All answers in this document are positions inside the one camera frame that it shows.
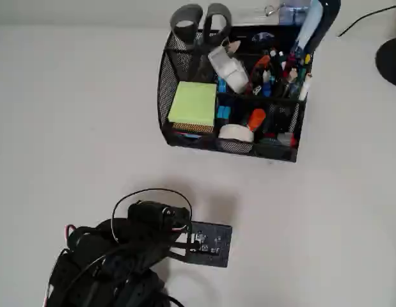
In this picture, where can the black camera circuit board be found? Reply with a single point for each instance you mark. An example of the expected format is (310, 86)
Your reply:
(217, 252)

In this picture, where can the white tape dispenser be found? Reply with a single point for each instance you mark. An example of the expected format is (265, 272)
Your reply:
(229, 68)

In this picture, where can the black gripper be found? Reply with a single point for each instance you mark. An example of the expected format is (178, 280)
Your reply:
(178, 244)

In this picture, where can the white tape roll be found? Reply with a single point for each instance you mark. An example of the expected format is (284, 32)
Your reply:
(234, 131)

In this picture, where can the black mesh desk organizer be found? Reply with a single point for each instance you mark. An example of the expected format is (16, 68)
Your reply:
(167, 80)

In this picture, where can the multicolour sticky note stack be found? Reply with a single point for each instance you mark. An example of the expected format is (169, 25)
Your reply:
(191, 128)

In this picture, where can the blue binder clip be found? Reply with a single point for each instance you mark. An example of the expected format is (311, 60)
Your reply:
(223, 112)
(222, 85)

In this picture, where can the orange marker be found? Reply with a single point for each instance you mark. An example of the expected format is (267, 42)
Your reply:
(256, 118)

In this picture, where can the black lamp base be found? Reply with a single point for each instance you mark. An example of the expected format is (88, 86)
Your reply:
(391, 60)

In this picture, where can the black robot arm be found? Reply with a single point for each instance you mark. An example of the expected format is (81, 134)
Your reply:
(89, 272)

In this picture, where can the white marker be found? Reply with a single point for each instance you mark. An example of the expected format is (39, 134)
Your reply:
(304, 89)

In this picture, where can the small red grey item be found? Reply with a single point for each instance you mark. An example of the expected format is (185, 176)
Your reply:
(292, 140)

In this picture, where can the blue translucent plastic case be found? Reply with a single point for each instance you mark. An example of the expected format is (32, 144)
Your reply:
(292, 14)

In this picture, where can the clear bag with rings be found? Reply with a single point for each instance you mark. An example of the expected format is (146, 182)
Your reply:
(272, 9)

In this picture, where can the blue marker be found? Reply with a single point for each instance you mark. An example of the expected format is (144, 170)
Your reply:
(267, 89)

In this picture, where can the green sticky note pad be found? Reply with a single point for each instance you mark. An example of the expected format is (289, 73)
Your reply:
(193, 102)

